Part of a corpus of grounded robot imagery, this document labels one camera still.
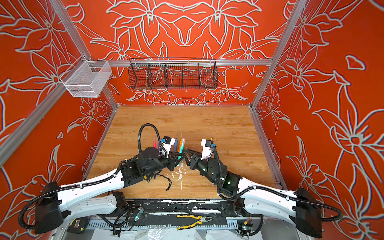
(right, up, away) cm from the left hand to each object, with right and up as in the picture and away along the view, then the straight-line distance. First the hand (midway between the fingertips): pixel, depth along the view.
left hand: (185, 155), depth 69 cm
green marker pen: (-3, -1, -1) cm, 3 cm away
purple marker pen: (-11, +7, -7) cm, 15 cm away
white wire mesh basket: (-63, +43, +23) cm, 80 cm away
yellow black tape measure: (-49, -32, -2) cm, 59 cm away
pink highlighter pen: (-13, +6, -5) cm, 16 cm away
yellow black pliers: (+9, -31, +1) cm, 32 cm away
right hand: (-2, +2, -2) cm, 3 cm away
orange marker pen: (-2, +5, -2) cm, 6 cm away
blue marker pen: (-4, +6, -5) cm, 8 cm away
